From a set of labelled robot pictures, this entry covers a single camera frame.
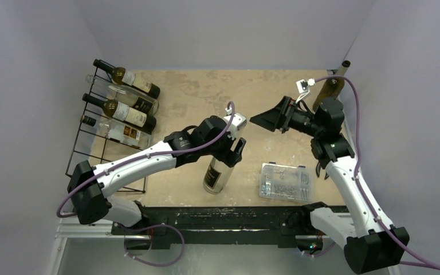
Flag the clear glass black-label bottle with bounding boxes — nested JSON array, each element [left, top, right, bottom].
[[85, 74, 159, 116]]

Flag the black wire wine rack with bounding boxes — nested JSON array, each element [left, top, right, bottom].
[[66, 67, 152, 176]]

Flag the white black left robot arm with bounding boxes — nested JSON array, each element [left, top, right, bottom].
[[67, 113, 247, 234]]

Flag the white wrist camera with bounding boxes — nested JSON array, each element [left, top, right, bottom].
[[223, 107, 248, 140], [296, 78, 316, 104]]

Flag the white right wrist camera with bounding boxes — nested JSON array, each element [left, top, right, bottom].
[[296, 78, 316, 104]]

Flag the black handled pliers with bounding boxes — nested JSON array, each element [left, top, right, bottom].
[[315, 162, 329, 180]]

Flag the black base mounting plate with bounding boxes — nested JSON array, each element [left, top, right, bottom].
[[111, 202, 327, 249]]

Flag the dark open-neck wine bottle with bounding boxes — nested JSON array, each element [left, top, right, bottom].
[[82, 93, 156, 133]]

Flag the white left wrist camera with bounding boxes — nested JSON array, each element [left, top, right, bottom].
[[223, 107, 248, 140]]

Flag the clear square bottle gold cap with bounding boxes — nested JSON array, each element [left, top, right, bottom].
[[80, 115, 151, 150]]

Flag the dark green labelled wine bottle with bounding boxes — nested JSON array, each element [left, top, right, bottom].
[[93, 59, 161, 99]]

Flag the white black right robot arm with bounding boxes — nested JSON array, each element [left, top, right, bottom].
[[249, 96, 410, 274]]

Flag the clear plastic screw box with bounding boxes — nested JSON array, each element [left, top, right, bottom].
[[259, 162, 315, 203]]

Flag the tall clear glass bottle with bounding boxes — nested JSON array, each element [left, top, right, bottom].
[[203, 158, 234, 194]]

